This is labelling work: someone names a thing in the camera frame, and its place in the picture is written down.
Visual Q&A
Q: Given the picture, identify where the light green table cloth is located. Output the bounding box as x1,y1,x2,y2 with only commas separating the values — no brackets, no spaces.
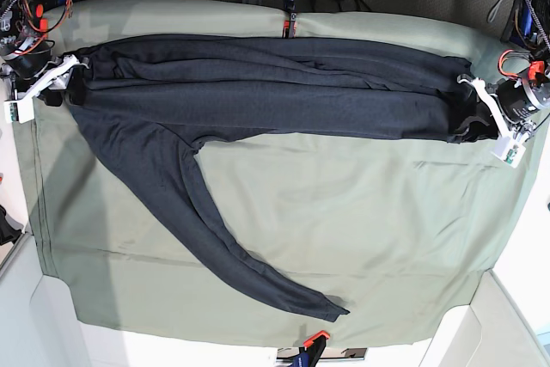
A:
12,0,541,349

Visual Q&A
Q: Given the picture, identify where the orange blue clamp front centre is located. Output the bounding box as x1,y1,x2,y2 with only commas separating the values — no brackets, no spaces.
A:
290,330,331,367

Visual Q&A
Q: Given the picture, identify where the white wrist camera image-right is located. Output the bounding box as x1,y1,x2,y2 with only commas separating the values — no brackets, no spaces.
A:
492,136,526,168

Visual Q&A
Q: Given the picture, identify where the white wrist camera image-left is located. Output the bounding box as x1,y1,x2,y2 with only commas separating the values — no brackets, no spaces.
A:
3,100,35,124

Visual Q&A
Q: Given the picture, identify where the white black gripper body image-left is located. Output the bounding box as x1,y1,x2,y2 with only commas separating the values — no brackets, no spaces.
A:
7,42,89,101

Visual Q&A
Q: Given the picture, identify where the white black gripper body image-right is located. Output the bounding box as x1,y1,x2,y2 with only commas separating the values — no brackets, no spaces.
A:
457,75,549,142

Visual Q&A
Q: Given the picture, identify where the dark navy T-shirt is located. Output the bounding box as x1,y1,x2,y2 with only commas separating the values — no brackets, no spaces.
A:
68,34,475,322

